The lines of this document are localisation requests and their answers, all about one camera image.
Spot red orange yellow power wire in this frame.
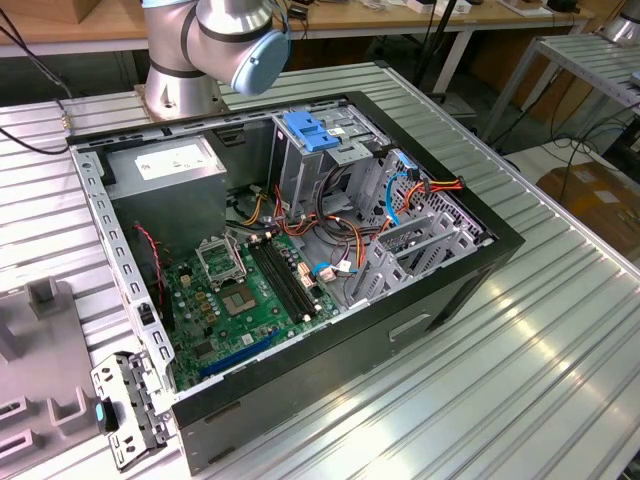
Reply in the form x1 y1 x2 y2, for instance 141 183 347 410
397 174 467 214

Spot metal disk bay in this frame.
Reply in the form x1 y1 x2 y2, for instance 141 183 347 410
347 214 479 309

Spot black RAM slot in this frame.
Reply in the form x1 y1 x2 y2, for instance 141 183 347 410
254 238 310 322
248 239 304 325
266 235 321 316
260 237 315 319

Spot metal drive cage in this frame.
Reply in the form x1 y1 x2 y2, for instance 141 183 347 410
268 104 391 221

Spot CPU socket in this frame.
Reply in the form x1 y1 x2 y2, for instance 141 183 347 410
219 281 260 320

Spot blue plastic drive latch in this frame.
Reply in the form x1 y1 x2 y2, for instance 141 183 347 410
281 111 342 155

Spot metal socket cover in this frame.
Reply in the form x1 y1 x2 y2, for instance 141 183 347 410
193 233 250 292

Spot blue expansion slot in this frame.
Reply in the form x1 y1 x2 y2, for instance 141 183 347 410
199 331 275 382

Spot green motherboard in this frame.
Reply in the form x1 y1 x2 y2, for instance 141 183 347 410
162 232 341 394

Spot black PC case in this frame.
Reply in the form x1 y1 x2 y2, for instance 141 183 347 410
64 89 526 476

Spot grey power supply unit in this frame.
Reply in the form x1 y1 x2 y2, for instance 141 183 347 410
102 133 229 261

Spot black case fan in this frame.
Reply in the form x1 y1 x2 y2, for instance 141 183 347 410
132 223 176 332

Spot black tripod stand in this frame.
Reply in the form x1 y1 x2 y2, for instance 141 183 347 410
413 0 462 97

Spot large cardboard box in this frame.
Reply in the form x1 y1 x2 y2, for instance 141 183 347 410
537 160 640 251

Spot grey parts rack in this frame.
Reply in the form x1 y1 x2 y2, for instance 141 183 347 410
0 278 104 454

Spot metal slat side table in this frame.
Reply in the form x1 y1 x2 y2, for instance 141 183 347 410
479 33 640 146

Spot small brown cardboard box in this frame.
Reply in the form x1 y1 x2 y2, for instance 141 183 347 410
73 0 104 24

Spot wooden desk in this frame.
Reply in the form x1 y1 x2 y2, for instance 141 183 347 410
0 0 596 59

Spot blue wire with white label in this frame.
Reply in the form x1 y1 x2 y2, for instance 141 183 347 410
310 260 359 284

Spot red orange wire bundle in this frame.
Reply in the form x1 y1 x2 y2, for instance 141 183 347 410
272 183 399 274

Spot thin wires with white plug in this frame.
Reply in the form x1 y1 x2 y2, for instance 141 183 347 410
319 267 362 285

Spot thick black wire bundle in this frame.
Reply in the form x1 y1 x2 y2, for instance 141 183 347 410
314 163 394 246

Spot yellow black wire bundle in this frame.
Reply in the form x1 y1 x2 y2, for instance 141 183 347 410
227 183 274 229

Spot blue data wire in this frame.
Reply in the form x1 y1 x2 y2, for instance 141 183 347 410
385 155 422 229

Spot metal expansion bracket latch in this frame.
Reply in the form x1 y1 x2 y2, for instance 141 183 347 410
89 349 176 472

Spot black cable with metal plug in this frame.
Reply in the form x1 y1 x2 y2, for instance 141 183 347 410
0 7 74 156

